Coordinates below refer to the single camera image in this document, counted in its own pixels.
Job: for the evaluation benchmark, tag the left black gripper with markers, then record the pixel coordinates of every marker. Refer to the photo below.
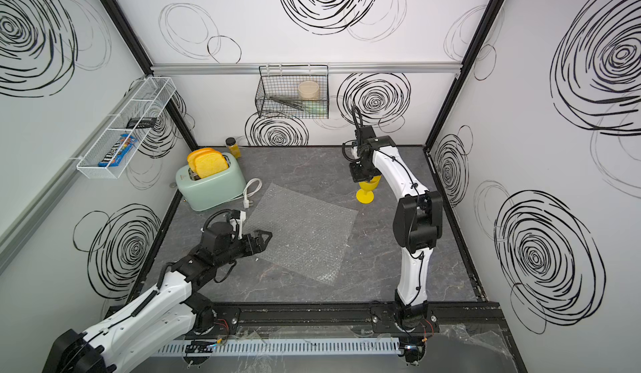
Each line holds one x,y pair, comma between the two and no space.
260,245

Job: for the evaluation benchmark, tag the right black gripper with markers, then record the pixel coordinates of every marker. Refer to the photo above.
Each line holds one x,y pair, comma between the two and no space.
358,174

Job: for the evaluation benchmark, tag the clear bubble wrap sheet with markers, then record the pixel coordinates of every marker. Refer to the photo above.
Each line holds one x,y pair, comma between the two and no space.
309,236

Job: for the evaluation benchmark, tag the yellow wine glass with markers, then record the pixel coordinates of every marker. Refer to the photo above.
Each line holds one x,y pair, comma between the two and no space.
365,194

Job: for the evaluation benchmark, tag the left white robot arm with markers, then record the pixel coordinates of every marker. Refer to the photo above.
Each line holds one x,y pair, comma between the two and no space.
169,309

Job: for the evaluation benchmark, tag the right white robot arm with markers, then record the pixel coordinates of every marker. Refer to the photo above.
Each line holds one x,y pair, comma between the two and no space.
418,219

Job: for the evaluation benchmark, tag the green item in basket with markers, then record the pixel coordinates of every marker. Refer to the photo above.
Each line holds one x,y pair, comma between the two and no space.
316,107

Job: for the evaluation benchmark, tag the mint green toaster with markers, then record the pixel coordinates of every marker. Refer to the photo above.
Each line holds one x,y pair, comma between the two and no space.
215,190

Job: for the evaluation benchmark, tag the yellow toast slice front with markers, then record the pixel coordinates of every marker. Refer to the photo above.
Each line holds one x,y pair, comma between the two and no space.
210,164

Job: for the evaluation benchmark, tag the yellow toast slice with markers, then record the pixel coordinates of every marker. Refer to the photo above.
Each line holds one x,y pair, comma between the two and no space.
210,164
199,152

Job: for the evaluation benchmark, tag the yellow jar black lid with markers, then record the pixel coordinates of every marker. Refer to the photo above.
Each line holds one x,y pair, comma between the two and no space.
233,147

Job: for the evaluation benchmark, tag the yellow toast slice back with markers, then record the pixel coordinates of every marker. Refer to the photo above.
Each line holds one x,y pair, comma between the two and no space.
199,152

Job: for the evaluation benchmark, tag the blue snack packet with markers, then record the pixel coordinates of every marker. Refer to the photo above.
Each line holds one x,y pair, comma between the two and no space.
124,144

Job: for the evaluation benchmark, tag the black wire wall basket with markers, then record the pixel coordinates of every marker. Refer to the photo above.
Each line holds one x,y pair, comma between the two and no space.
278,94

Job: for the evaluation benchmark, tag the white slotted cable duct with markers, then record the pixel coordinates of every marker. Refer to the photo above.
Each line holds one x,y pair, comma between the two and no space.
285,347

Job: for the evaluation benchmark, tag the aluminium wall rail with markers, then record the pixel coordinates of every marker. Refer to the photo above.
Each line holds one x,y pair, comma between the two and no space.
305,68

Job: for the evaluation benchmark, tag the white wire wall shelf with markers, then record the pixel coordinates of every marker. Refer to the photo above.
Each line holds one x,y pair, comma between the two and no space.
148,97

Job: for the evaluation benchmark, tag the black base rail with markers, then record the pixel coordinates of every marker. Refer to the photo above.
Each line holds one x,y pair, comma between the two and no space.
379,317

